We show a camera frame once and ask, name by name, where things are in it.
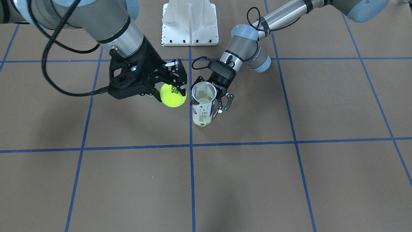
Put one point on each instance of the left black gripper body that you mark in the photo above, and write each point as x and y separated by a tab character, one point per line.
220	84

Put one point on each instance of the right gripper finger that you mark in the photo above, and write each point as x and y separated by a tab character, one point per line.
179	86
156	94

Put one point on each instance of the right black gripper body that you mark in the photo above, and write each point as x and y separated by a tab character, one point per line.
150	63

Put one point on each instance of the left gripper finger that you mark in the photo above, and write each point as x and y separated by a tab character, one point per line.
197	82
222	107

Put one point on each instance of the yellow tennis ball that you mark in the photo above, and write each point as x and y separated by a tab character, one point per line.
171	97

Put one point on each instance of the white blue tennis ball can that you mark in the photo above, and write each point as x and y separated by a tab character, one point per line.
202	115

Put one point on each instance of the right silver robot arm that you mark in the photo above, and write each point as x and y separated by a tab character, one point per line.
110	22

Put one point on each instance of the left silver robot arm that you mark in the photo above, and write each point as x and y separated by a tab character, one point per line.
244	46

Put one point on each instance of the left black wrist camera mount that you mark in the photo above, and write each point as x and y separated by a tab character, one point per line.
222	69

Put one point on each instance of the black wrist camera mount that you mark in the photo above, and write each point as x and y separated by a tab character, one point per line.
127	78
222	69

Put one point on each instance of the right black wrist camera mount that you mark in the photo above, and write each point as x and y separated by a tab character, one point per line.
127	78

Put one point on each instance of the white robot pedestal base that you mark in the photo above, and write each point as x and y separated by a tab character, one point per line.
189	23

